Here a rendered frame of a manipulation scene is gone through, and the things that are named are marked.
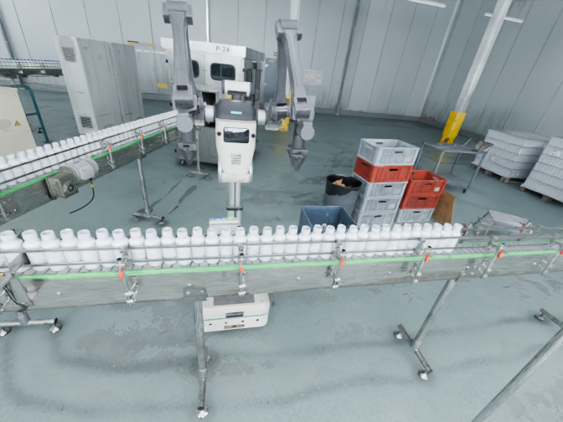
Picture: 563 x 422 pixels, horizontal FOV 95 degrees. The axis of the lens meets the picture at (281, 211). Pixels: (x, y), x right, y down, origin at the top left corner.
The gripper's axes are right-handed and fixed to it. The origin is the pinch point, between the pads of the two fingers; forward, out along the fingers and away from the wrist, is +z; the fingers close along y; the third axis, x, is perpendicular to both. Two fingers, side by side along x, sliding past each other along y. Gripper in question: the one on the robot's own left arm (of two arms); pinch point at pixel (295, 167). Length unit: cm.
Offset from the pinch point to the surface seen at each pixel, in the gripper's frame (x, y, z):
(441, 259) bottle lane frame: -82, -19, 42
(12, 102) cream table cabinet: 308, 322, 32
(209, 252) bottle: 38, -17, 34
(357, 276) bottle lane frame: -35, -19, 51
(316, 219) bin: -34, 46, 56
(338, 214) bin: -50, 46, 51
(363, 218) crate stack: -148, 162, 122
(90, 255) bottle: 82, -17, 33
